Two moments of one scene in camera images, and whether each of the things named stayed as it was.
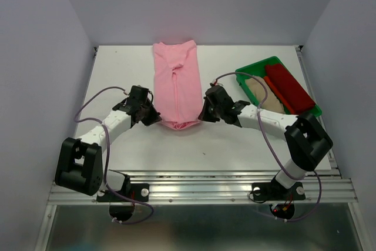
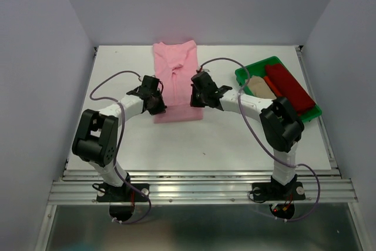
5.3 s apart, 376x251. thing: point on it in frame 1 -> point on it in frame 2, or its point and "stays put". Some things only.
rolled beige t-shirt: [272, 103] stays put
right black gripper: [204, 114] -> [194, 101]
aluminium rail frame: [221, 185] stays put
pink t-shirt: [178, 85] stays put
